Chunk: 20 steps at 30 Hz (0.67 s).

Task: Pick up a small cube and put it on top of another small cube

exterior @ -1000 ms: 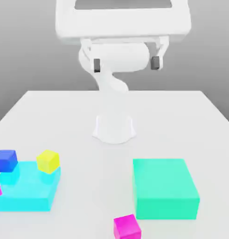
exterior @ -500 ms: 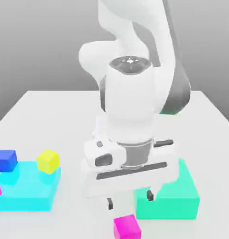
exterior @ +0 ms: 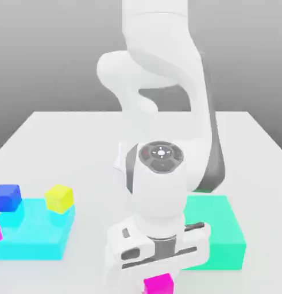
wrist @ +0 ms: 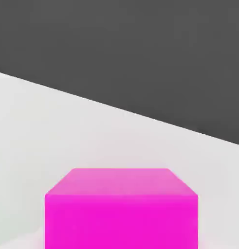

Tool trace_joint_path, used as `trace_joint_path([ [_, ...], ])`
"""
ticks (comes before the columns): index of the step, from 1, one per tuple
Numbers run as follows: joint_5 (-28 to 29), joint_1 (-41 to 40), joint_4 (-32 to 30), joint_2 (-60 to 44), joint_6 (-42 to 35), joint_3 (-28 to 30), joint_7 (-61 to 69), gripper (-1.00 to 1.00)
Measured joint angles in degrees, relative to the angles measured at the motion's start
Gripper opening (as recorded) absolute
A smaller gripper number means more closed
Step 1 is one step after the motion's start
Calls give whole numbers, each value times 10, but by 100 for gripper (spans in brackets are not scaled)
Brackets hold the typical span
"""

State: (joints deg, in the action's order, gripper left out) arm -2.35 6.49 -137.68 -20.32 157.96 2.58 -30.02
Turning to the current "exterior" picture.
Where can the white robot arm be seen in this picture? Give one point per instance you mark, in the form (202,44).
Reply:
(159,188)

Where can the large cyan box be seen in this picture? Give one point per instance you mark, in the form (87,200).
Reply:
(32,236)

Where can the small blue cube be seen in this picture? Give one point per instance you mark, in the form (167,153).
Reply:
(6,198)

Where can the large green box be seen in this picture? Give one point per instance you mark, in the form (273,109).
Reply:
(221,227)

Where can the small yellow cube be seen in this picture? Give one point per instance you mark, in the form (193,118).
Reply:
(59,199)

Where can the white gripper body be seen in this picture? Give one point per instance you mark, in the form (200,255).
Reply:
(191,238)

